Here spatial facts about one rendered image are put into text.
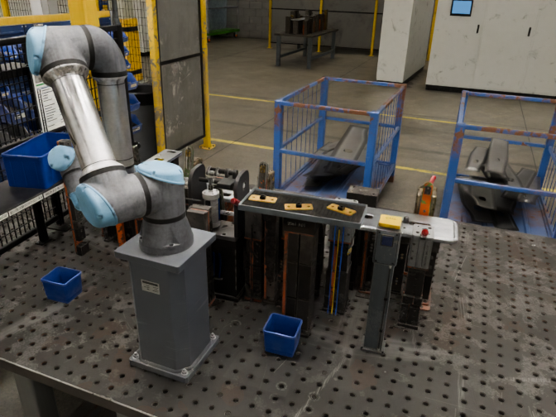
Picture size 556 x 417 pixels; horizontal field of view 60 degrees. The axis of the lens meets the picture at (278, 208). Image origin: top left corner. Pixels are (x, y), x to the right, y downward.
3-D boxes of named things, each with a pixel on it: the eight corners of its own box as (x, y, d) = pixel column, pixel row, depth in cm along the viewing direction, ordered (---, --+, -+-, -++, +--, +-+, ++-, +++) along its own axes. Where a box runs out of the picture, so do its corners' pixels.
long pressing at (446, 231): (457, 218, 180) (457, 215, 180) (458, 247, 161) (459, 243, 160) (132, 170, 216) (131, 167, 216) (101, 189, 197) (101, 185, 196)
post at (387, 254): (385, 340, 161) (404, 222, 142) (383, 355, 155) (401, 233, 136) (363, 335, 163) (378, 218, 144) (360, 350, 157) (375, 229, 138)
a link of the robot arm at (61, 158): (51, 177, 138) (40, 151, 140) (76, 182, 149) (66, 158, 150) (73, 164, 137) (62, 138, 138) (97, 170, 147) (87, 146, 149)
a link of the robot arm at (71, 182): (116, 194, 142) (102, 162, 144) (77, 204, 135) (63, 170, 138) (110, 205, 148) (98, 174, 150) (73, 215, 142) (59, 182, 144)
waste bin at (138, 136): (180, 150, 546) (176, 85, 515) (155, 165, 504) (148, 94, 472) (143, 145, 562) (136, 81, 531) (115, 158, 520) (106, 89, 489)
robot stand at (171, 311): (186, 384, 142) (178, 267, 125) (128, 364, 148) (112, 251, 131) (220, 340, 159) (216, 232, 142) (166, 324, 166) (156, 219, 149)
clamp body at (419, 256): (423, 313, 175) (439, 225, 159) (421, 333, 165) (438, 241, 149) (395, 309, 177) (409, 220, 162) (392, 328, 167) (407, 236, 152)
